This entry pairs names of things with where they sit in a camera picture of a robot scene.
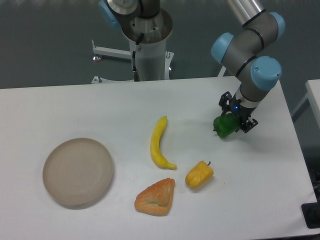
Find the beige round plate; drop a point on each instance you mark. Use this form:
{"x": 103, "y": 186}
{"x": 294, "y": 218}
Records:
{"x": 78, "y": 173}

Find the green bell pepper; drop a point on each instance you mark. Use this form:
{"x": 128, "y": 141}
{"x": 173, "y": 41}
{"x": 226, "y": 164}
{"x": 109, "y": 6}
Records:
{"x": 226, "y": 124}

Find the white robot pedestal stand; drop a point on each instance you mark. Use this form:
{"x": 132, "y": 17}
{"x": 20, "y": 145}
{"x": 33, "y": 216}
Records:
{"x": 148, "y": 54}

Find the yellow banana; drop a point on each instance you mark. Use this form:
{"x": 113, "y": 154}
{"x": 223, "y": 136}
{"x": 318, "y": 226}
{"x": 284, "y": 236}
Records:
{"x": 155, "y": 150}

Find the yellow bell pepper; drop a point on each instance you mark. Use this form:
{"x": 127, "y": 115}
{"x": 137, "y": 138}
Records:
{"x": 199, "y": 174}

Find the white side table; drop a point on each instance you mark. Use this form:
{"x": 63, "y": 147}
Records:
{"x": 311, "y": 98}

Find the golden triangular pastry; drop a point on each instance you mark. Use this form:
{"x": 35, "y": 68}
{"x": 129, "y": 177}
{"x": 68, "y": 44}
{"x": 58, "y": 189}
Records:
{"x": 157, "y": 199}

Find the black device at table edge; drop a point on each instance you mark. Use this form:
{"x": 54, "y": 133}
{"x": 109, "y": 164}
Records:
{"x": 311, "y": 214}

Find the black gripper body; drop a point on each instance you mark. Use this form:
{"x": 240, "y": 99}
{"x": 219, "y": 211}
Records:
{"x": 242, "y": 108}

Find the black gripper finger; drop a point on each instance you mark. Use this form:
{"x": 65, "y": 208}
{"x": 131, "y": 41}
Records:
{"x": 247, "y": 125}
{"x": 224, "y": 102}

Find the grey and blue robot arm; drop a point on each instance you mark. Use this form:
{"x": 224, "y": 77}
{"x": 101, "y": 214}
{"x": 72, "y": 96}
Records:
{"x": 239, "y": 54}

